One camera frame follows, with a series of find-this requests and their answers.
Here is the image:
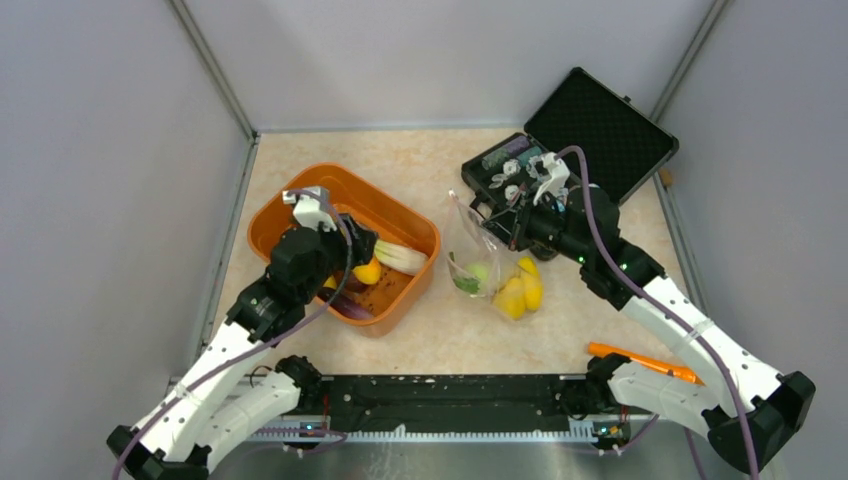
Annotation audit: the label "yellow bell pepper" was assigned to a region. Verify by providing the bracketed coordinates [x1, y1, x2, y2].
[492, 277, 527, 320]

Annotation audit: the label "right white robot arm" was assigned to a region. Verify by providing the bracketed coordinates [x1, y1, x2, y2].
[472, 187, 816, 478]

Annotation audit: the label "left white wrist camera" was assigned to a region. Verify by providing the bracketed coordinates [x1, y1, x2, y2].
[282, 186, 337, 232]

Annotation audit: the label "orange carrot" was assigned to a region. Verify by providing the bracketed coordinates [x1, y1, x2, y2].
[587, 342, 703, 385]

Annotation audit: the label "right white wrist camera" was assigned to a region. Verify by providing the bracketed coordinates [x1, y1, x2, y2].
[533, 152, 571, 206]

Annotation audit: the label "black open carrying case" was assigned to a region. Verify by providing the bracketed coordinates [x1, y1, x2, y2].
[460, 67, 679, 206]

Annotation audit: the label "yellow banana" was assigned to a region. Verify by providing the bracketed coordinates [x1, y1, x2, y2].
[323, 276, 338, 290]

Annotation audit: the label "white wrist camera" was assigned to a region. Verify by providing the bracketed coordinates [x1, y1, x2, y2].
[533, 152, 571, 206]
[282, 186, 337, 232]

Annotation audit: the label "orange plastic basket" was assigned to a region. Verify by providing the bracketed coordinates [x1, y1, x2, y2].
[248, 163, 440, 338]

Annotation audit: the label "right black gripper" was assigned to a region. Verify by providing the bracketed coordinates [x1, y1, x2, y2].
[482, 186, 591, 264]

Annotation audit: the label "clear zip top bag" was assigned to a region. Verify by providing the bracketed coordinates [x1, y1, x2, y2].
[442, 190, 543, 320]

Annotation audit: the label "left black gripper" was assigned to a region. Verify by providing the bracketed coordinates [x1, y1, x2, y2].
[298, 212, 379, 304]

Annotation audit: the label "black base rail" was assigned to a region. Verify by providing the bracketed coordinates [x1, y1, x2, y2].
[292, 374, 622, 434]

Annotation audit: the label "white radish with leaves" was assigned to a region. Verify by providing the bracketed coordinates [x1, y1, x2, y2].
[448, 251, 491, 296]

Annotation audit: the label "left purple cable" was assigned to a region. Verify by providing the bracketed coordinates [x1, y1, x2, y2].
[111, 188, 356, 480]

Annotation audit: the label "purple eggplant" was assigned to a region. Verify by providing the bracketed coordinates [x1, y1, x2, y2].
[320, 291, 373, 320]

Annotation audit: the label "purple cable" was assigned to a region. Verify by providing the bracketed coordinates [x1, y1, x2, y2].
[111, 188, 356, 480]
[556, 145, 762, 480]

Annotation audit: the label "orange yellow mango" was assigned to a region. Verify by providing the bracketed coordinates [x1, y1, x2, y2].
[352, 256, 382, 285]

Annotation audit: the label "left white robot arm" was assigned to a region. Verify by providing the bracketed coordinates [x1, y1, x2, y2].
[107, 214, 378, 479]

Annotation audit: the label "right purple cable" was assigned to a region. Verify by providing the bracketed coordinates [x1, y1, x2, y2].
[556, 145, 762, 480]

